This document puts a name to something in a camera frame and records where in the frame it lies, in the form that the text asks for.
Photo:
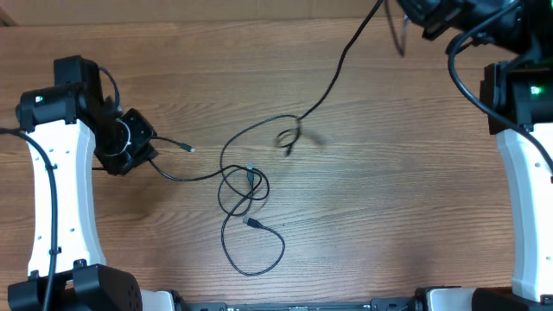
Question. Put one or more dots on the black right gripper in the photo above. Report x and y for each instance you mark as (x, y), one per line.
(433, 14)

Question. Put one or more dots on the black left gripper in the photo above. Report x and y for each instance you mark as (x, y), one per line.
(143, 153)

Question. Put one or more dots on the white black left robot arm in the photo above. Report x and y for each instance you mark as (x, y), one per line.
(68, 127)

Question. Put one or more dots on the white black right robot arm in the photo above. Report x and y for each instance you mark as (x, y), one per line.
(516, 96)

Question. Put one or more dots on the brown cardboard box wall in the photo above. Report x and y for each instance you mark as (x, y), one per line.
(73, 12)

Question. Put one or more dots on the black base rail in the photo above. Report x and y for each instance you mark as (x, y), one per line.
(413, 303)

